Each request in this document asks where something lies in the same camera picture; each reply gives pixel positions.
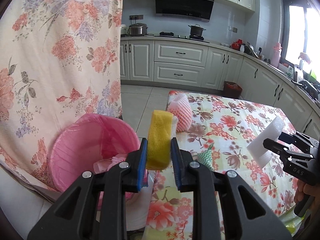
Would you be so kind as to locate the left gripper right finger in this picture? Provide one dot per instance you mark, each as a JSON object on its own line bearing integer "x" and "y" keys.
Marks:
{"x": 223, "y": 199}

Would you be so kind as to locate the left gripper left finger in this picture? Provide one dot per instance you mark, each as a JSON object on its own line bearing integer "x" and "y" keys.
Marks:
{"x": 93, "y": 207}

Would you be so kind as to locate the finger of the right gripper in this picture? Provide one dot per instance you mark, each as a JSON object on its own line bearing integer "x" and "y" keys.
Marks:
{"x": 282, "y": 151}
{"x": 300, "y": 140}

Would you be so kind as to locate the green white striped cloth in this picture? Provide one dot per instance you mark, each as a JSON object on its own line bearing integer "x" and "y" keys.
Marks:
{"x": 205, "y": 157}

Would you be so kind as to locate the yellow sponge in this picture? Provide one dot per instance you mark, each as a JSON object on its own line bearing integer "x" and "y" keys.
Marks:
{"x": 162, "y": 130}

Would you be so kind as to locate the tall pink foam fruit net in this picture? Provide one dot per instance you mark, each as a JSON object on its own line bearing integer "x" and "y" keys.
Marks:
{"x": 179, "y": 106}

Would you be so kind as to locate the pink trash bin with bag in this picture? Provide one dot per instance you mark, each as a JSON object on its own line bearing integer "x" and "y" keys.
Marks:
{"x": 92, "y": 138}

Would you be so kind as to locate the white lower kitchen cabinets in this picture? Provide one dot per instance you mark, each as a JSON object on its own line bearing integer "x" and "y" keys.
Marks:
{"x": 177, "y": 62}

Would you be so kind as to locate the person's right hand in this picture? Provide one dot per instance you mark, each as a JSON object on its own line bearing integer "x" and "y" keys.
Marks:
{"x": 306, "y": 189}

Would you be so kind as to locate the floral tablecloth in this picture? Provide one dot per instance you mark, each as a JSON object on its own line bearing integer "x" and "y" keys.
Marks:
{"x": 231, "y": 125}

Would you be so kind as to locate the dark red floor bin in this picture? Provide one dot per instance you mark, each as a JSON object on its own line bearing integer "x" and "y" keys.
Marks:
{"x": 231, "y": 90}

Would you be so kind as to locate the pink thermos bottle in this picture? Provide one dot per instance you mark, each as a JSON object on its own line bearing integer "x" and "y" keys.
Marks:
{"x": 276, "y": 55}

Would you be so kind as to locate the red kettle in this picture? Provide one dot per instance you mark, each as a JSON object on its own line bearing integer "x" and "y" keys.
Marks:
{"x": 237, "y": 45}

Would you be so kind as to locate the black cooking pot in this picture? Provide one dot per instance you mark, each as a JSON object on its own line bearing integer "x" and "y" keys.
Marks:
{"x": 196, "y": 30}

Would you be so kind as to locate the black gas stove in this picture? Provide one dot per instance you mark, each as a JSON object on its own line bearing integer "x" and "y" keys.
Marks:
{"x": 186, "y": 37}

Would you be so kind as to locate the black range hood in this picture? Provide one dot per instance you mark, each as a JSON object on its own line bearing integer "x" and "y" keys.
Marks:
{"x": 198, "y": 9}

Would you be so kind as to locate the floral curtain cloth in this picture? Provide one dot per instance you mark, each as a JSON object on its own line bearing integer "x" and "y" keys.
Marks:
{"x": 59, "y": 61}

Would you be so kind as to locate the steel pressure cooker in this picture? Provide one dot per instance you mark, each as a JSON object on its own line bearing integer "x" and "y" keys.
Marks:
{"x": 137, "y": 29}

